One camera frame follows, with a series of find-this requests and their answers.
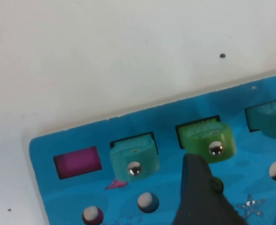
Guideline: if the green fish piece number 3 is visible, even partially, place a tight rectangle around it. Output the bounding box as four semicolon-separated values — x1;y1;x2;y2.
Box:
177;121;236;164

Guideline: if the colourful wooden puzzle board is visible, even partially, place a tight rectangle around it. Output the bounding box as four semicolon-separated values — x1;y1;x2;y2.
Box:
29;72;276;225

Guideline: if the teal fish piece number 4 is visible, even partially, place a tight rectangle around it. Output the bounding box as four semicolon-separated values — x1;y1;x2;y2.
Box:
245;97;276;146

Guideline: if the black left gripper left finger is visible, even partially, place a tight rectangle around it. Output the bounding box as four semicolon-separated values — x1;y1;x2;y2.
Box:
172;153;244;225

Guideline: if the teal fish piece number 2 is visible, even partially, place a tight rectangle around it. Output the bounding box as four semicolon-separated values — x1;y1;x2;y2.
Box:
109;137;161;183

